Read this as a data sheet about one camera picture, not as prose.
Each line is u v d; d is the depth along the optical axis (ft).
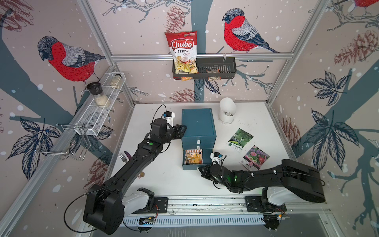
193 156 2.95
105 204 1.29
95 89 2.23
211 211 2.39
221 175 1.96
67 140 1.93
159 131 1.94
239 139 3.21
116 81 2.81
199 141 2.54
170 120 2.38
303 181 1.43
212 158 2.53
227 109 3.49
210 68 3.51
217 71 3.03
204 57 3.12
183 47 2.67
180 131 2.32
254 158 2.96
